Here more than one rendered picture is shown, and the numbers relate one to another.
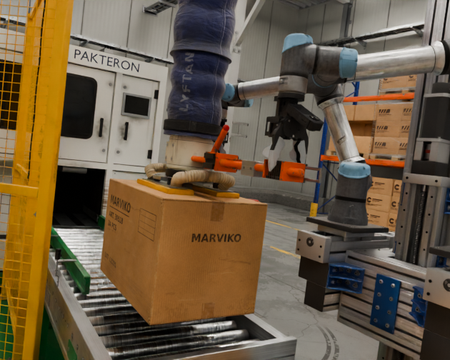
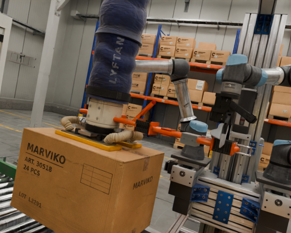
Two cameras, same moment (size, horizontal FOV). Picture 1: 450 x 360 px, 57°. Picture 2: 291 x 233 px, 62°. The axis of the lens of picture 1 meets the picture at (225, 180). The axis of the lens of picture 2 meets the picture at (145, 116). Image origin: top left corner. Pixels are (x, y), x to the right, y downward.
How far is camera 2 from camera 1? 0.77 m
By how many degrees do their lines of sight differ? 31
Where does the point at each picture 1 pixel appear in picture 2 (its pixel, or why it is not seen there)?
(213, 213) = (144, 165)
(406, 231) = (226, 163)
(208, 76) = (130, 58)
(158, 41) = not seen: outside the picture
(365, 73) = not seen: hidden behind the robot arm
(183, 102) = (112, 76)
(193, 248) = (133, 194)
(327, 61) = (255, 76)
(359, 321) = (204, 217)
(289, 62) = (237, 74)
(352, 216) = (199, 155)
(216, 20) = (141, 16)
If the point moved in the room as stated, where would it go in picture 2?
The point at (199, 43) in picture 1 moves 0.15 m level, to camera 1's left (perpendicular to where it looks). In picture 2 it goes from (129, 32) to (99, 21)
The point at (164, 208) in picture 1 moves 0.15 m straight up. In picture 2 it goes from (124, 169) to (131, 131)
